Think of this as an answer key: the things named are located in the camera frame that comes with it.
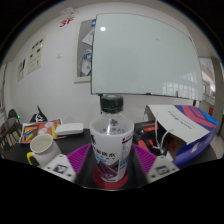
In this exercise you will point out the open colourful cardboard box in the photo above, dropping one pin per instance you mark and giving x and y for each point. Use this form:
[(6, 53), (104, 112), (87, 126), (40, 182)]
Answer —
[(186, 126)]

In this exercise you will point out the flat round red coaster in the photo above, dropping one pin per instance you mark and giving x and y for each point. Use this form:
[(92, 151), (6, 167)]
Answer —
[(98, 180)]

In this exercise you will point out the black bag with white print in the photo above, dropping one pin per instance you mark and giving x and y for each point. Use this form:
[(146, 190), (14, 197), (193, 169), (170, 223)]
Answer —
[(39, 116)]

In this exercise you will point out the black and red tool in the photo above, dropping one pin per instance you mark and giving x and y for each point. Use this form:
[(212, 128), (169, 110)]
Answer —
[(146, 133)]

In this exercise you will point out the colourful printed booklet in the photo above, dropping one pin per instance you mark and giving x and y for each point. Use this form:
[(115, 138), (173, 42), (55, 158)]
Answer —
[(35, 130)]

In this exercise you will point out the black chair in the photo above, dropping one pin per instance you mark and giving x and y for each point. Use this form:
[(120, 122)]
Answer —
[(14, 114)]

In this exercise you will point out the large whiteboard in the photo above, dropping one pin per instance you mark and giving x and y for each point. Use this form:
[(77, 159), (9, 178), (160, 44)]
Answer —
[(143, 56)]

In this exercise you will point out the clear black-capped water bottle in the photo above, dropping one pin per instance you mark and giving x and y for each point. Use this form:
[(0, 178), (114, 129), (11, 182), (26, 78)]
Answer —
[(111, 146)]

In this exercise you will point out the large white wall poster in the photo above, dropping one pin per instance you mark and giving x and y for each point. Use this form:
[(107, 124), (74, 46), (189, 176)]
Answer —
[(35, 55)]

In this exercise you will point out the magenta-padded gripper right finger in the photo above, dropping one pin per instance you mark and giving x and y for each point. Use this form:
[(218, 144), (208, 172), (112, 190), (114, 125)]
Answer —
[(163, 168)]

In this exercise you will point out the small white wall poster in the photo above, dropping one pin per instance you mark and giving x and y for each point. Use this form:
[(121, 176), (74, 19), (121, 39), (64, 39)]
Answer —
[(21, 70)]

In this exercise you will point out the red wall sign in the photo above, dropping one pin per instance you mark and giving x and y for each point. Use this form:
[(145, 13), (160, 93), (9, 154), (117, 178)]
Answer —
[(66, 22)]

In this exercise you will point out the brown round wooden table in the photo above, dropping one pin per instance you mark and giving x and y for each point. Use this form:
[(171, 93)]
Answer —
[(8, 130)]

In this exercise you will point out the white flat case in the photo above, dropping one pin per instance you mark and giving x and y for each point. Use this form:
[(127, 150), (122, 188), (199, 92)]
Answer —
[(69, 129)]

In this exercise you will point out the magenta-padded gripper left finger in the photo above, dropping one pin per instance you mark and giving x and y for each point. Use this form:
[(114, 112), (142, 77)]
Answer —
[(60, 168)]

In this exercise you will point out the grey notice board with papers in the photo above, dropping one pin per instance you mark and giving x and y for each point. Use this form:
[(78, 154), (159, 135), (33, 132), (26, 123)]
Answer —
[(83, 53)]

